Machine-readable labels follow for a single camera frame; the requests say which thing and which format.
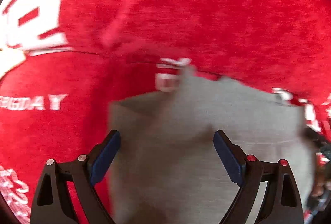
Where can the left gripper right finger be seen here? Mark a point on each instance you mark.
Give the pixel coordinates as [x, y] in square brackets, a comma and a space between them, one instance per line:
[281, 202]

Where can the grey knit sweater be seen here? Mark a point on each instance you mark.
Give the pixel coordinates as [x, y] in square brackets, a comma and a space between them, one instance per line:
[167, 170]

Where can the red wedding bed cover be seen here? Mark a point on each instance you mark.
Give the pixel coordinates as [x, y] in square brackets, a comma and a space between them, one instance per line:
[56, 104]

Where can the cream white garment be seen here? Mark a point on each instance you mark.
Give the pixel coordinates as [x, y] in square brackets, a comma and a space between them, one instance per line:
[9, 59]

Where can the red wedding pillow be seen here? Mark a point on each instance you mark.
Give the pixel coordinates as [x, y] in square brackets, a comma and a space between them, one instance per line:
[263, 43]

